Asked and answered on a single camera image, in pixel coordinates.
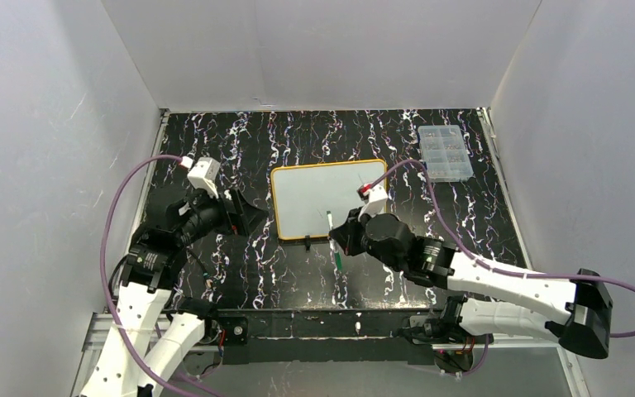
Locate purple cable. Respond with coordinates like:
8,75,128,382
100,154,226,397
358,160,635,379

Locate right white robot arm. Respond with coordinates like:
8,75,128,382
329,209,613,359

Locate yellow framed whiteboard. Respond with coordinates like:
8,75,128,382
270,159,387,241

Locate black cable bundle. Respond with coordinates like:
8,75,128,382
107,252,132,299

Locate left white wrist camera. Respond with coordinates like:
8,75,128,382
180,156,220,199

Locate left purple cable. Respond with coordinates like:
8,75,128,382
100,154,226,397

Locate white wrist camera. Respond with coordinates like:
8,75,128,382
357,184,389,218
180,156,220,199

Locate black binder clip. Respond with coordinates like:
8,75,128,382
304,235,313,252

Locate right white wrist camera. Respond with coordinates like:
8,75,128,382
357,184,389,218

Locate green whiteboard marker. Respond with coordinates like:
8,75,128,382
326,211,343,272

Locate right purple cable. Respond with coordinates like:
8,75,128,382
358,160,635,379

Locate clear plastic compartment box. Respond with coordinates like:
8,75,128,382
418,125,474,183

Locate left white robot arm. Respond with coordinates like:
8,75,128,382
80,186,268,396

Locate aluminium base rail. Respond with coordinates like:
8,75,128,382
83,309,556,352

